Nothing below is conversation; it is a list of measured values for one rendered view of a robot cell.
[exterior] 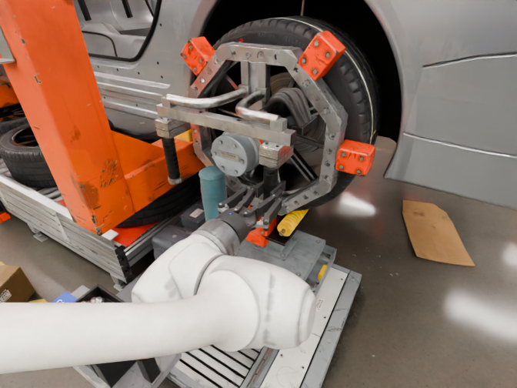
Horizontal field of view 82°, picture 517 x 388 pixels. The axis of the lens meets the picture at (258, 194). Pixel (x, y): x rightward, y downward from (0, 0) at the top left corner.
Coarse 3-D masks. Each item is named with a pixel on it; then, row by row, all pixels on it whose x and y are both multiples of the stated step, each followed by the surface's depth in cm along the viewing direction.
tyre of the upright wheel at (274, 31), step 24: (264, 24) 85; (288, 24) 82; (312, 24) 88; (216, 48) 96; (360, 48) 93; (336, 72) 81; (336, 96) 84; (360, 96) 82; (360, 120) 84; (336, 192) 100
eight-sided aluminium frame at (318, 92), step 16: (224, 48) 85; (240, 48) 83; (256, 48) 80; (272, 48) 78; (288, 48) 78; (208, 64) 91; (224, 64) 89; (272, 64) 80; (288, 64) 78; (208, 80) 94; (304, 80) 78; (320, 80) 80; (192, 96) 100; (320, 96) 78; (320, 112) 80; (336, 112) 78; (192, 128) 108; (208, 128) 110; (336, 128) 80; (208, 144) 113; (336, 144) 82; (208, 160) 111; (320, 176) 90; (336, 176) 92; (304, 192) 96; (320, 192) 92; (288, 208) 104
